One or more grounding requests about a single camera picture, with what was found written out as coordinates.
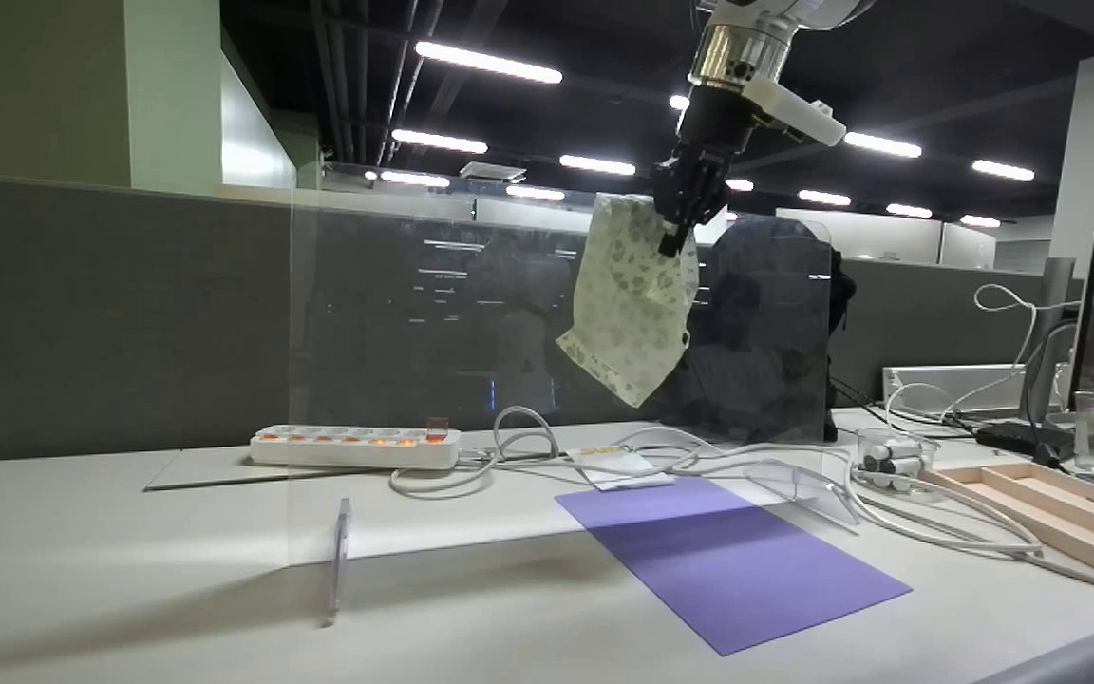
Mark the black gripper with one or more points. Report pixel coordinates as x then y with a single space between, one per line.
708 136

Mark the white green floral cloth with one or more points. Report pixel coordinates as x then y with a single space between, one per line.
628 306

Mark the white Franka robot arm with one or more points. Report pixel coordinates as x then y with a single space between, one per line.
762 30

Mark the transparent acrylic countertop shield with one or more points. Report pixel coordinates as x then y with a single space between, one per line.
447 326

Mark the purple rectangular mat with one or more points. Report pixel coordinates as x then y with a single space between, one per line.
732 562

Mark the long ceiling light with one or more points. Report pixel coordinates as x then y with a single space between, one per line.
599 163
487 63
438 143
1004 168
884 145

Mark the dark jacket on chair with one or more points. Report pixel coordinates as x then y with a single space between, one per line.
762 326

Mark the white paper note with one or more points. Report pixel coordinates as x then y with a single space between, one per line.
620 465

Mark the small white connector device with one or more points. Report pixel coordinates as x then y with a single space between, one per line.
890 465

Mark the white power strip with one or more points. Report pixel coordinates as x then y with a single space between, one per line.
356 446

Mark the black monitor base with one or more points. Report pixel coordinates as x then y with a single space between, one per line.
1028 438

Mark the wooden tray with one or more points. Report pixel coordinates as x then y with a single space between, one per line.
1053 505

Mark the thin metal rod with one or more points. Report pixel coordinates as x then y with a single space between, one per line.
229 480

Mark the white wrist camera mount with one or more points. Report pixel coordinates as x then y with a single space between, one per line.
799 110

